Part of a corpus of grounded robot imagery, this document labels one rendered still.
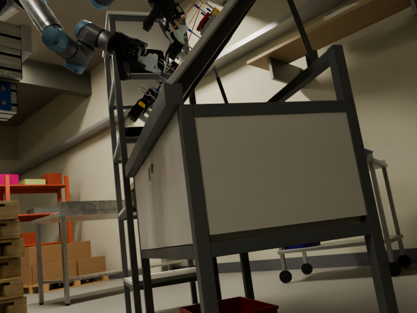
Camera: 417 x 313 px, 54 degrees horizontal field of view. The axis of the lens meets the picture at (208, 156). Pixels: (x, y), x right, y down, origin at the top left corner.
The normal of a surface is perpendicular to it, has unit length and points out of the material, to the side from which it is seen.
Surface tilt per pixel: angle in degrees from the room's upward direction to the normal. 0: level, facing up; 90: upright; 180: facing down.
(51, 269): 90
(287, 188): 90
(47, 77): 90
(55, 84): 90
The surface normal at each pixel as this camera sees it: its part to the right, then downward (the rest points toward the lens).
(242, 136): 0.29, -0.23
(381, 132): -0.71, -0.05
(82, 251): 0.73, -0.23
